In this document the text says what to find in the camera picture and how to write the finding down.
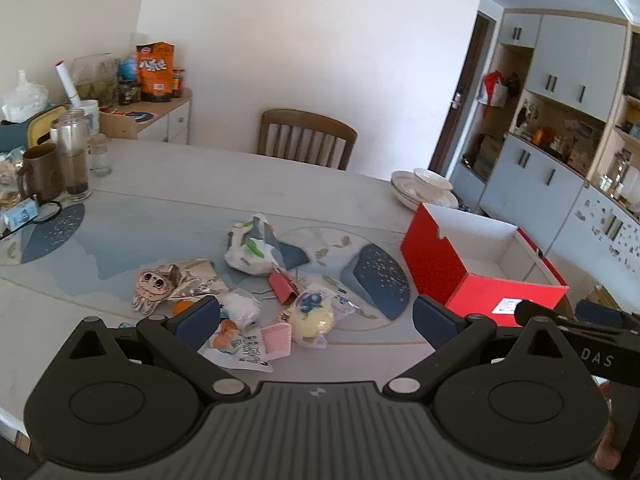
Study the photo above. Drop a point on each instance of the red cardboard box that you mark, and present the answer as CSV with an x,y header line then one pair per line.
x,y
432,260

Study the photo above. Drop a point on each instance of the person's right hand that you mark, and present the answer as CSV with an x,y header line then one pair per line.
x,y
607,447

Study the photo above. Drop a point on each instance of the white snack packet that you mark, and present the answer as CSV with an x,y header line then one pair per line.
x,y
240,350

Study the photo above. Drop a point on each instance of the pink comb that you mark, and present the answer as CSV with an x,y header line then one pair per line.
x,y
274,342

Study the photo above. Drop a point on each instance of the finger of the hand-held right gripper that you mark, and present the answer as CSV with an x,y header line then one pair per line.
x,y
537,310

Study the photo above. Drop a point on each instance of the brown mug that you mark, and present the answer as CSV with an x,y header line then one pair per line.
x,y
42,172

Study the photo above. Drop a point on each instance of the orange snack bag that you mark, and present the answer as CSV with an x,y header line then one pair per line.
x,y
156,72

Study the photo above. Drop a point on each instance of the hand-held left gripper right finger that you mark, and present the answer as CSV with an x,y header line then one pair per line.
x,y
435,322

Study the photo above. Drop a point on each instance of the beige cartoon plush toy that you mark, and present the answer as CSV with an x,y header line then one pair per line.
x,y
152,287

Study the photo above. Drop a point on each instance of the white bowl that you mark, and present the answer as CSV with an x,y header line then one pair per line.
x,y
431,179

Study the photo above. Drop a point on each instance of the dark glass jar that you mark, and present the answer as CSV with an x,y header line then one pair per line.
x,y
128,92

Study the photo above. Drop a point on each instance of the grey wooden wall cabinet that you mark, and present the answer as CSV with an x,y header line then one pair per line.
x,y
575,60

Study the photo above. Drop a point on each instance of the red binder clip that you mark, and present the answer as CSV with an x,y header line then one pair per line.
x,y
282,287

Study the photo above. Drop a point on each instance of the small glass jar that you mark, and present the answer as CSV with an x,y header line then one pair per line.
x,y
100,157

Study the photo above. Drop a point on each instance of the white paper roll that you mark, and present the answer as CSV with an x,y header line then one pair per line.
x,y
67,85

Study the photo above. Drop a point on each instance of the brown cardboard box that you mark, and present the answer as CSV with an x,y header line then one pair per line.
x,y
117,127

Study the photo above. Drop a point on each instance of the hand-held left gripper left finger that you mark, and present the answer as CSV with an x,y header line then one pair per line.
x,y
197,322

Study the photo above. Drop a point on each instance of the red lid jar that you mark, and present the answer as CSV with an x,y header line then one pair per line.
x,y
178,82

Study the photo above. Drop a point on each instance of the white printed plastic bag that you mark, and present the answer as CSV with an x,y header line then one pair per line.
x,y
250,255

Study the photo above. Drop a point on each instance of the orange fruit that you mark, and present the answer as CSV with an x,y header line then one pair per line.
x,y
181,307

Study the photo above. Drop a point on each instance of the white plate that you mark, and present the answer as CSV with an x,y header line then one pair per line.
x,y
430,204

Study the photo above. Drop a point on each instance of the red white hanging bag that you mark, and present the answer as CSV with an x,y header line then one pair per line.
x,y
492,89

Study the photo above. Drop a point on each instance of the yellow chair back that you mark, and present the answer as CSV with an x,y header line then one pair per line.
x,y
37,127

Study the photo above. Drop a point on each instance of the white crumpled tissue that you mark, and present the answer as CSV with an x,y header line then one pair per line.
x,y
242,310

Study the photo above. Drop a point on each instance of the small blue white box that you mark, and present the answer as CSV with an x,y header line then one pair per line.
x,y
20,216

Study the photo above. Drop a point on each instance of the white marble desktop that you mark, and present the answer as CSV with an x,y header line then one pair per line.
x,y
210,180

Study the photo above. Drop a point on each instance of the silver foil packet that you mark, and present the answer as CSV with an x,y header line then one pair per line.
x,y
200,280

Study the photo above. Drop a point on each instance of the black eyeglasses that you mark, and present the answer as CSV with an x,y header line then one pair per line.
x,y
47,210

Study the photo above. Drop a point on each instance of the brown door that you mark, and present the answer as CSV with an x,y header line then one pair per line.
x,y
457,130

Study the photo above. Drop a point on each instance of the white sideboard cabinet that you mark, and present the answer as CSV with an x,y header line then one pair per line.
x,y
172,120

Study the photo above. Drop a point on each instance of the blue patterned table mat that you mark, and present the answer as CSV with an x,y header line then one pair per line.
x,y
150,220

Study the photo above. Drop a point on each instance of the yellow bread packet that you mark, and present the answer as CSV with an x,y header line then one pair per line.
x,y
312,315

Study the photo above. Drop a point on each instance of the white crumpled plastic bag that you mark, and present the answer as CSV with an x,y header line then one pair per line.
x,y
22,100

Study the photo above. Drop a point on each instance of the clear plastic container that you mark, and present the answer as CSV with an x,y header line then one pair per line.
x,y
95,77

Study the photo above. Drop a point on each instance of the tall glass bottle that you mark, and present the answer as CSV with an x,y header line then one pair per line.
x,y
74,160

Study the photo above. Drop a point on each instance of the wooden chair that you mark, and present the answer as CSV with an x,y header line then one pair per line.
x,y
280,119

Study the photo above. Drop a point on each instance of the stack of white plates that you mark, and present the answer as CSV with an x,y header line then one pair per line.
x,y
402,182

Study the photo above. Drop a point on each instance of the white cup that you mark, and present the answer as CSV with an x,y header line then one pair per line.
x,y
91,115

